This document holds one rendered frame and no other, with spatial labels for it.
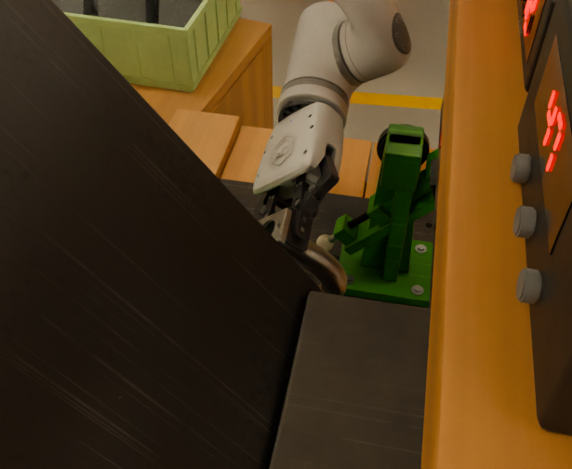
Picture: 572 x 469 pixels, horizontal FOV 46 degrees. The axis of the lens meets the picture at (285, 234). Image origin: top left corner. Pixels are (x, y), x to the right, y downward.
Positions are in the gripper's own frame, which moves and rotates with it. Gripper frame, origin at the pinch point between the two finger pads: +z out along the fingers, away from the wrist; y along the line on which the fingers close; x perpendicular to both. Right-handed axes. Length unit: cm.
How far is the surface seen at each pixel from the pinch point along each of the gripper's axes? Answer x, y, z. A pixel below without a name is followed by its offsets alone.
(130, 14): -3, -86, -90
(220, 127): 14, -50, -47
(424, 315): 7.3, 14.0, 9.0
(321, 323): 0.3, 8.2, 11.6
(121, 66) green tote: -1, -83, -71
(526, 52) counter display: -14.1, 37.7, 7.3
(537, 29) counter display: -15.4, 39.0, 7.6
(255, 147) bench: 20, -46, -44
